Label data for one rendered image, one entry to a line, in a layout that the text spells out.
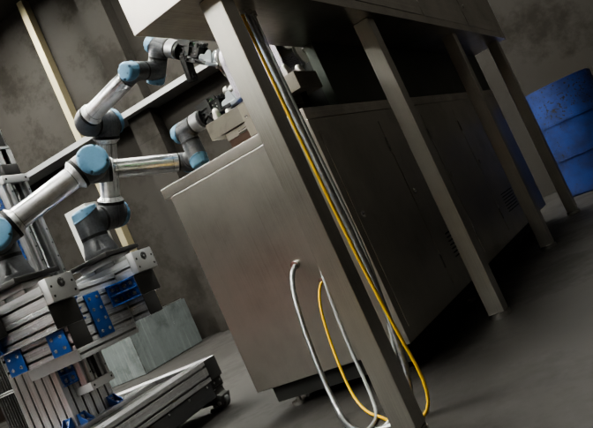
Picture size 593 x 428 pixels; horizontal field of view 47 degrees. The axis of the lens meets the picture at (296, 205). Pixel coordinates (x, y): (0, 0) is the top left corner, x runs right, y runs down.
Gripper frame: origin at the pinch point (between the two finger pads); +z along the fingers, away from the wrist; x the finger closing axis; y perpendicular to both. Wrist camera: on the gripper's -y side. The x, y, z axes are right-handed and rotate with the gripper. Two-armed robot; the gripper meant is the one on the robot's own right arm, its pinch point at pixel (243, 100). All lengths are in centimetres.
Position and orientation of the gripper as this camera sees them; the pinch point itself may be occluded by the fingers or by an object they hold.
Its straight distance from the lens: 254.3
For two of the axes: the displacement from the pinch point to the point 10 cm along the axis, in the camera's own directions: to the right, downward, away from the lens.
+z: 7.7, -3.8, -5.1
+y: -4.2, -9.1, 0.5
